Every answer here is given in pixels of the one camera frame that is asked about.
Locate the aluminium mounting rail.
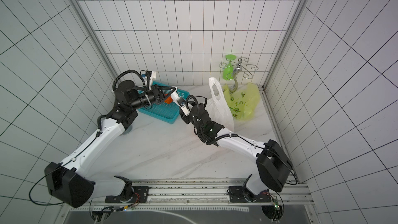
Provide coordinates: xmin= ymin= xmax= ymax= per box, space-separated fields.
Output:
xmin=75 ymin=179 xmax=315 ymax=213

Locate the chrome glass holder stand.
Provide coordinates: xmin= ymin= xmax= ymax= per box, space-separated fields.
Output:
xmin=219 ymin=56 xmax=259 ymax=93

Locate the green plastic wine glass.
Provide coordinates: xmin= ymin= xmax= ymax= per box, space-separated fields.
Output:
xmin=222 ymin=54 xmax=236 ymax=80

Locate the light blue cup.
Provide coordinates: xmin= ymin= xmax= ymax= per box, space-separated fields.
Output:
xmin=122 ymin=125 xmax=133 ymax=135

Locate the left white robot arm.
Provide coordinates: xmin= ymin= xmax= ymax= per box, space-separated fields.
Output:
xmin=44 ymin=80 xmax=178 ymax=207

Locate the teal plastic basket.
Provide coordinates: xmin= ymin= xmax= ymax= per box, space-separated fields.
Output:
xmin=136 ymin=80 xmax=190 ymax=124

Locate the white printed plastic bag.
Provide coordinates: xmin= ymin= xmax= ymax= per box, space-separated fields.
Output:
xmin=205 ymin=77 xmax=234 ymax=131

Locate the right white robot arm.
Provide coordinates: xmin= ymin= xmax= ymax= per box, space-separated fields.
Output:
xmin=179 ymin=103 xmax=293 ymax=201

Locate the green plastic bag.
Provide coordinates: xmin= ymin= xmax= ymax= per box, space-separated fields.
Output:
xmin=222 ymin=83 xmax=260 ymax=121

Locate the orange three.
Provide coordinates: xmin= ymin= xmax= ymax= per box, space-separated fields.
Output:
xmin=164 ymin=96 xmax=173 ymax=104

